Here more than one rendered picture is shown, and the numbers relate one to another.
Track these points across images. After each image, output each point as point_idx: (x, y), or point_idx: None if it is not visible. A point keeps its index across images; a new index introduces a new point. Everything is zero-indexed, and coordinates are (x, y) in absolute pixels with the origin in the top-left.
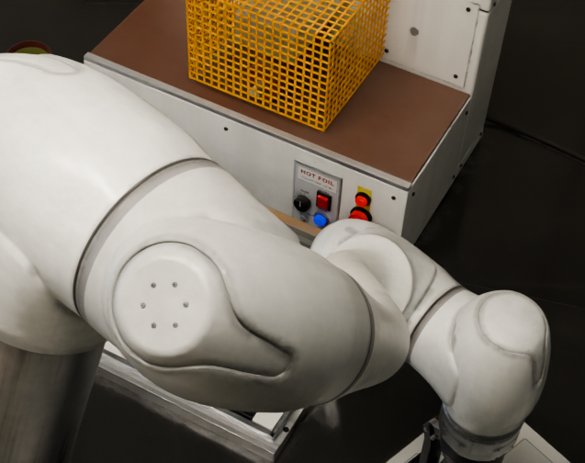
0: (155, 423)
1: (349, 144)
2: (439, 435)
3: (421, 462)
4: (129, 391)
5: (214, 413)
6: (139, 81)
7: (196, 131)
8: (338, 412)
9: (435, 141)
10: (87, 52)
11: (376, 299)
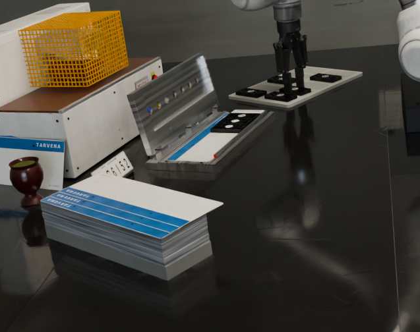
0: (263, 138)
1: (132, 66)
2: (281, 44)
3: (282, 67)
4: (247, 144)
5: (258, 122)
6: (83, 101)
7: (106, 109)
8: None
9: (130, 58)
10: (59, 110)
11: None
